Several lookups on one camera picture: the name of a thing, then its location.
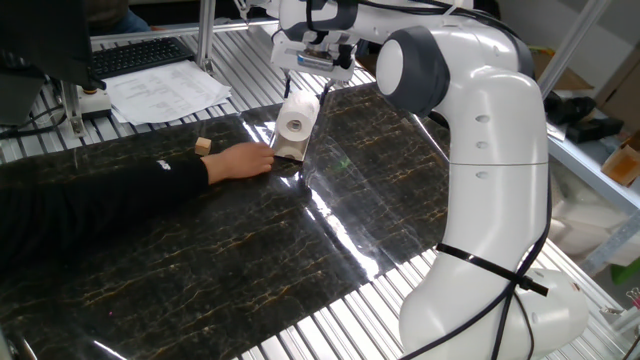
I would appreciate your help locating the black computer monitor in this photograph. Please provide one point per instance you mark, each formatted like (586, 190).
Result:
(40, 35)

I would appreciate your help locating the seated person in jeans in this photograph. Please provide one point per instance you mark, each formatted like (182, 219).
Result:
(112, 15)

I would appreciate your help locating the person's bare hand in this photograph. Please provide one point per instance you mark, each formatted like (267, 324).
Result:
(240, 161)

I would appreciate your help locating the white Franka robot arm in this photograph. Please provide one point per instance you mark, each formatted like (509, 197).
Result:
(495, 165)

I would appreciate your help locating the grey wrist bracket blue ends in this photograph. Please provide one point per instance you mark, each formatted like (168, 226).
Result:
(315, 61)

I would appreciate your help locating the horizontal aluminium frame rail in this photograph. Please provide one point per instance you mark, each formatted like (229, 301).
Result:
(150, 33)

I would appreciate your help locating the small brown cardboard box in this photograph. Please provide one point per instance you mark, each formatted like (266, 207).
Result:
(624, 164)

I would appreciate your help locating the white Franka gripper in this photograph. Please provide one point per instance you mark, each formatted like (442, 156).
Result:
(285, 52)

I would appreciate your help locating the black marble pattern mat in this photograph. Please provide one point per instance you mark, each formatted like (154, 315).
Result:
(200, 260)

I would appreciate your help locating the vertical aluminium frame post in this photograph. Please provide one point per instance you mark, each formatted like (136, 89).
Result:
(205, 35)

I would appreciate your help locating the white paper roll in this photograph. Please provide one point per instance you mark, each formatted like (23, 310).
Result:
(297, 117)

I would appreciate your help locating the small wooden cube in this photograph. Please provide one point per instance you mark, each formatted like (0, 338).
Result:
(202, 146)

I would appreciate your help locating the black devices on shelf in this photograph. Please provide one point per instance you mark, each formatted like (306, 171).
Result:
(580, 117)

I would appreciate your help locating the stack of printed papers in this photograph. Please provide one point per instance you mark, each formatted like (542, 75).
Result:
(160, 92)

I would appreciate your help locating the short aluminium stand post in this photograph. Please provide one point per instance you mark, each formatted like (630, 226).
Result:
(74, 107)

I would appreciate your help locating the black computer keyboard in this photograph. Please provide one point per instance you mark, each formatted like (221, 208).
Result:
(137, 56)

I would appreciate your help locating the forearm in black sleeve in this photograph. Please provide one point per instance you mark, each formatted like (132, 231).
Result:
(100, 205)

